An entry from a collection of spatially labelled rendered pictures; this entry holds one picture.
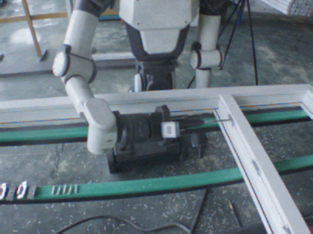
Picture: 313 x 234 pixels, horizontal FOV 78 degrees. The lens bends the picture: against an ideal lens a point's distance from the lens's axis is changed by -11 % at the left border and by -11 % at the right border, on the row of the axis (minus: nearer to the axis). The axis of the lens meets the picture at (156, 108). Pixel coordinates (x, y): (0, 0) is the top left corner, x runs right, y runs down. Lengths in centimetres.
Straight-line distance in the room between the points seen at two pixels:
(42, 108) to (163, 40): 49
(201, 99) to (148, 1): 38
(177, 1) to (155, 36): 14
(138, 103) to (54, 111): 30
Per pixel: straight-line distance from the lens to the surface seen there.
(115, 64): 273
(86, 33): 74
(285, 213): 59
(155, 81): 87
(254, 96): 90
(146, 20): 73
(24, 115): 85
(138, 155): 149
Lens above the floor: 140
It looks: 42 degrees down
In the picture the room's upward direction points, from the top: 3 degrees clockwise
